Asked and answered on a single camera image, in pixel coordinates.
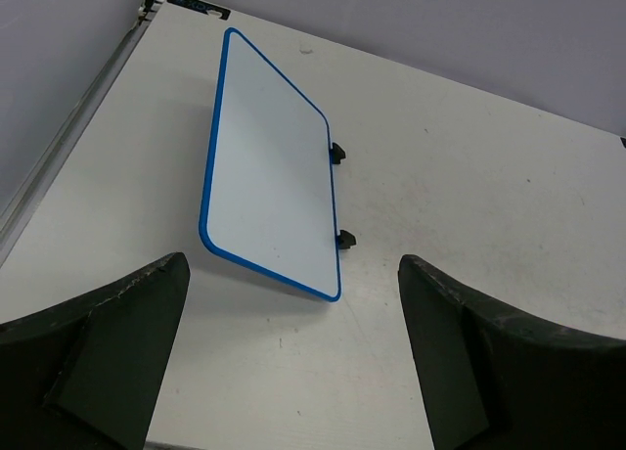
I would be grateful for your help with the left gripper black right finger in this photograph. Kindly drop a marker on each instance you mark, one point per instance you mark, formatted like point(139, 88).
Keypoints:
point(495, 377)

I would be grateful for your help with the aluminium frame rail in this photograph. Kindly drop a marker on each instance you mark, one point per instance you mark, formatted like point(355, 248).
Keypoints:
point(53, 54)

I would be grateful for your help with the blue framed whiteboard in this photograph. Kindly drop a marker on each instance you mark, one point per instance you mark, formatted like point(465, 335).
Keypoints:
point(268, 197)

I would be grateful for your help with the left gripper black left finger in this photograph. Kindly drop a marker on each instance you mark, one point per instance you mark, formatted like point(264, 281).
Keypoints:
point(86, 373)

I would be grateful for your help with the left corner label sticker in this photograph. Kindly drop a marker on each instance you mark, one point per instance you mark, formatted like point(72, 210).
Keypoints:
point(203, 7)

